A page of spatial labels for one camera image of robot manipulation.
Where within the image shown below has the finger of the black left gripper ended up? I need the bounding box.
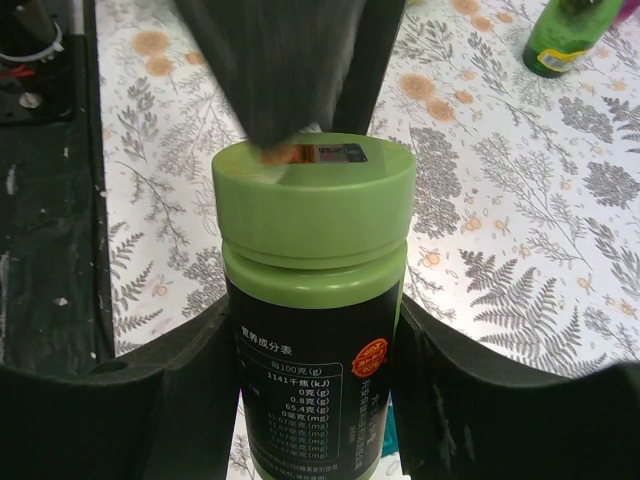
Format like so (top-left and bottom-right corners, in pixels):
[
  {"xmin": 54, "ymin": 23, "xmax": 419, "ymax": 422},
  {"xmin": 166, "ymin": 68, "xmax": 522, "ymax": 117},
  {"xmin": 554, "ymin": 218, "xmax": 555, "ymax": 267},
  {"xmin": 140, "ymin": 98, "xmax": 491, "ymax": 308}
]
[
  {"xmin": 175, "ymin": 0, "xmax": 364, "ymax": 149},
  {"xmin": 332, "ymin": 0, "xmax": 406, "ymax": 135}
]

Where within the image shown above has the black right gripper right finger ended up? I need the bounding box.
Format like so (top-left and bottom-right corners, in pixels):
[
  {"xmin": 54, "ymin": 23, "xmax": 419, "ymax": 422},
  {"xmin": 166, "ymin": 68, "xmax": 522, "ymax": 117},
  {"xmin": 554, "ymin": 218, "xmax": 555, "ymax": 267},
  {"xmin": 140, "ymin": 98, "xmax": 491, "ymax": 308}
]
[{"xmin": 392, "ymin": 298, "xmax": 639, "ymax": 480}]

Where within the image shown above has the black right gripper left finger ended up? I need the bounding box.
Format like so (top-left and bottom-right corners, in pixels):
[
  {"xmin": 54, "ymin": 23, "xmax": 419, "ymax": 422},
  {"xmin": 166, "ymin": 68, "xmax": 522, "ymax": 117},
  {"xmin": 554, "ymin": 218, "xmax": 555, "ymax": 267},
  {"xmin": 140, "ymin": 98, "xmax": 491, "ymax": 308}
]
[{"xmin": 1, "ymin": 298, "xmax": 239, "ymax": 479}]

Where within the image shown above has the green pill bottle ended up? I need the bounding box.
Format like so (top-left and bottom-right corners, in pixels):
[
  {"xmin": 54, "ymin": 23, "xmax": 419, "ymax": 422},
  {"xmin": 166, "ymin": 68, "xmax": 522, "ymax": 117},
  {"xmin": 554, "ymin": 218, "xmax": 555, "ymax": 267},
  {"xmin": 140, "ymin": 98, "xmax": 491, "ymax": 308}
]
[{"xmin": 212, "ymin": 133, "xmax": 416, "ymax": 479}]

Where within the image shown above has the teal weekly pill organizer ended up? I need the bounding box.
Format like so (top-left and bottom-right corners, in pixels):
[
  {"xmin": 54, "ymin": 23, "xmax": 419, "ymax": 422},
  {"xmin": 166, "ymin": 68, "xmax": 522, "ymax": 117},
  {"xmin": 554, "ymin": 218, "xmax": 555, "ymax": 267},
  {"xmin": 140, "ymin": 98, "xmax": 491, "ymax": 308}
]
[{"xmin": 381, "ymin": 403, "xmax": 399, "ymax": 457}]

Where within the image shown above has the green glass bottle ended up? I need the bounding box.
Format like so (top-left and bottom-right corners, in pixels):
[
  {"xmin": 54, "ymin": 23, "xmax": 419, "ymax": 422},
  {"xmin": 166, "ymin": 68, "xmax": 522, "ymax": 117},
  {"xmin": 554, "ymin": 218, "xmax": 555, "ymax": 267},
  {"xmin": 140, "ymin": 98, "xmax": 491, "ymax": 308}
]
[{"xmin": 522, "ymin": 0, "xmax": 624, "ymax": 78}]

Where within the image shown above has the red onion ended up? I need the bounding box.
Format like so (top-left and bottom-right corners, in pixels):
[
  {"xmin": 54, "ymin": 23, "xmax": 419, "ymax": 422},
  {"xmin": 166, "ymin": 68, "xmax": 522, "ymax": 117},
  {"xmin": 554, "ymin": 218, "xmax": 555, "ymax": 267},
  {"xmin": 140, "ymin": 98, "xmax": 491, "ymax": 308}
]
[{"xmin": 614, "ymin": 0, "xmax": 640, "ymax": 26}]

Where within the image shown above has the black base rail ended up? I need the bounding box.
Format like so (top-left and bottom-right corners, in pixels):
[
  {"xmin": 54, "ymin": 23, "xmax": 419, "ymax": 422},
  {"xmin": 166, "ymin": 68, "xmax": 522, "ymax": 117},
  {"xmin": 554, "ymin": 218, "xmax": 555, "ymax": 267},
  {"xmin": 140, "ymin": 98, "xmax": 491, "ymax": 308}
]
[{"xmin": 1, "ymin": 1, "xmax": 114, "ymax": 375}]

